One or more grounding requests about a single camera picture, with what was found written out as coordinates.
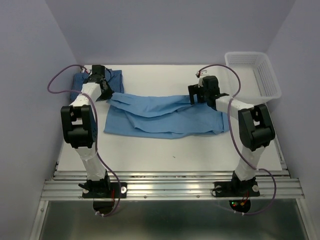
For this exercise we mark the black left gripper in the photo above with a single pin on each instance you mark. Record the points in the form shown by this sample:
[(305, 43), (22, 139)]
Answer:
[(108, 94)]

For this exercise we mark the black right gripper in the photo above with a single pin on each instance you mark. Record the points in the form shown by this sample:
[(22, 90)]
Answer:
[(194, 89)]

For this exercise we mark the light blue long sleeve shirt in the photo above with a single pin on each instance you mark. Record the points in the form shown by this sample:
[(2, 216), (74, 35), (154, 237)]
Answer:
[(162, 117)]

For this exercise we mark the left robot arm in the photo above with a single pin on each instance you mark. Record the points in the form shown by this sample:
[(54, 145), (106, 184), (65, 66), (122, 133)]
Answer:
[(79, 126)]

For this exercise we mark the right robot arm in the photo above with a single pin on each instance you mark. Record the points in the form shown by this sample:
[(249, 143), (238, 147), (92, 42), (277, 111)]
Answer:
[(255, 129)]

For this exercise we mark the blue plaid folded shirt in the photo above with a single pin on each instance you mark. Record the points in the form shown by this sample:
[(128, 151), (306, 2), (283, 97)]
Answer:
[(114, 79)]

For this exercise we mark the white plastic mesh basket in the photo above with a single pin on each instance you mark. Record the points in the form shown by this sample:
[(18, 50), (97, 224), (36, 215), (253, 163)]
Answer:
[(258, 80)]

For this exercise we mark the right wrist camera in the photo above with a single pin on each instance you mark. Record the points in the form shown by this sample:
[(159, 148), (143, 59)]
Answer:
[(201, 75)]

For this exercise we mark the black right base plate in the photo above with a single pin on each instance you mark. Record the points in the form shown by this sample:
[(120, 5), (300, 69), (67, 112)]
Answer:
[(227, 189)]

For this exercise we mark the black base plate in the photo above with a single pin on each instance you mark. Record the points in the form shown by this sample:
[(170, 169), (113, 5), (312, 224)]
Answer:
[(117, 191), (227, 189)]

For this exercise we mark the aluminium mounting rail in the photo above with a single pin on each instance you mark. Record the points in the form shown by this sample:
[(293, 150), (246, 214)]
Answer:
[(161, 186)]

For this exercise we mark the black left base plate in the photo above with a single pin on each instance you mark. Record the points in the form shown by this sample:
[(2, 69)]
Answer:
[(117, 191)]

